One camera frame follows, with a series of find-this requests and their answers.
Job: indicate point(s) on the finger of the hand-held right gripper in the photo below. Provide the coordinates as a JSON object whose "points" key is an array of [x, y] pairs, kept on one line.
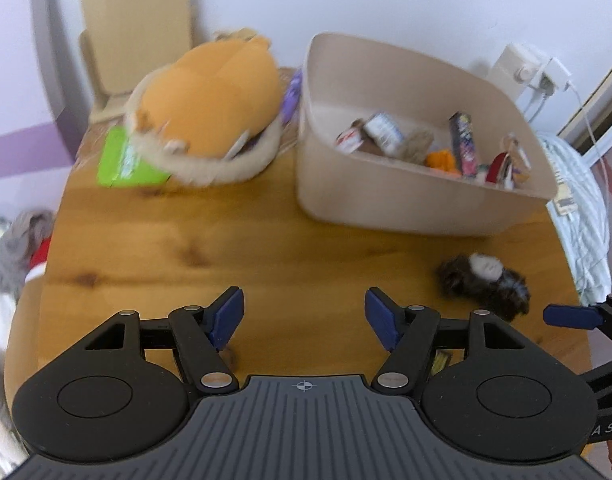
{"points": [[571, 315]]}

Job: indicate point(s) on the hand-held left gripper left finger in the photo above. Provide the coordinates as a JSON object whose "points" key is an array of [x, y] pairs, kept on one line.
{"points": [[228, 316]]}

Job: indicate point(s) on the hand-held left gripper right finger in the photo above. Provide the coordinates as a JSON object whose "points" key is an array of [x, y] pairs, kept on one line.
{"points": [[381, 317]]}

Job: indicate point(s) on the dark furry white-faced toy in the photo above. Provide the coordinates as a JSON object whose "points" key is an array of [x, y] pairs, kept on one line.
{"points": [[476, 285]]}

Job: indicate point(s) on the beige plastic container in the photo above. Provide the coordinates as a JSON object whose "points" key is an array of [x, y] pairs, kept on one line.
{"points": [[386, 195]]}

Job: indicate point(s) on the small yellow packet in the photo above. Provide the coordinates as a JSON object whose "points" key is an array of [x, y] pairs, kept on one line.
{"points": [[440, 361]]}

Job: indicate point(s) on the light blue striped blanket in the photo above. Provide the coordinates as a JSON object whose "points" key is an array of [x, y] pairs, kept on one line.
{"points": [[581, 230]]}

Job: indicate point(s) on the beige power strip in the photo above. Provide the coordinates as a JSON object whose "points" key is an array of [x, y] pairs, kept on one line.
{"points": [[565, 199]]}

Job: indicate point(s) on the small orange toy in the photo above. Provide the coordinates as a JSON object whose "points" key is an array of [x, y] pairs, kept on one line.
{"points": [[442, 161]]}

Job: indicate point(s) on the brown white snack packet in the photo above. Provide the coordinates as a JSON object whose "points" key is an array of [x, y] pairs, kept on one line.
{"points": [[350, 139]]}

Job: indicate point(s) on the small white tin can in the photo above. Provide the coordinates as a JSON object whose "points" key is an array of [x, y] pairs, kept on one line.
{"points": [[383, 131]]}

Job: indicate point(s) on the green packet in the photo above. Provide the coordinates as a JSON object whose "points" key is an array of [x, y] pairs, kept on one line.
{"points": [[123, 160]]}

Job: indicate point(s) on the red white cloth item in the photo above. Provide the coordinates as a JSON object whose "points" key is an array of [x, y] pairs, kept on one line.
{"points": [[39, 259]]}

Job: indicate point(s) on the orange plush toy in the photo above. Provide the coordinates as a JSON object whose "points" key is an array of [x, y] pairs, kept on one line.
{"points": [[210, 105]]}

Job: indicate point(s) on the grey knitted cloth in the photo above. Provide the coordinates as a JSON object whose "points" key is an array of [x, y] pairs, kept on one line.
{"points": [[20, 240]]}

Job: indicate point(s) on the purple plush item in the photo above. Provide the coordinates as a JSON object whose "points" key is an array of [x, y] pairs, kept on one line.
{"points": [[292, 97]]}

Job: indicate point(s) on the white charger plug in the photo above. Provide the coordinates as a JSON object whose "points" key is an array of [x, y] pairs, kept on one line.
{"points": [[555, 74]]}

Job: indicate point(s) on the light wooden chair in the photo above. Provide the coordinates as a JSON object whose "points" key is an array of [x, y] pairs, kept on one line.
{"points": [[135, 25]]}

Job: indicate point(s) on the wooden frame board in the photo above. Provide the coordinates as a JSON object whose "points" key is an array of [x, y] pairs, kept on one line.
{"points": [[598, 100]]}

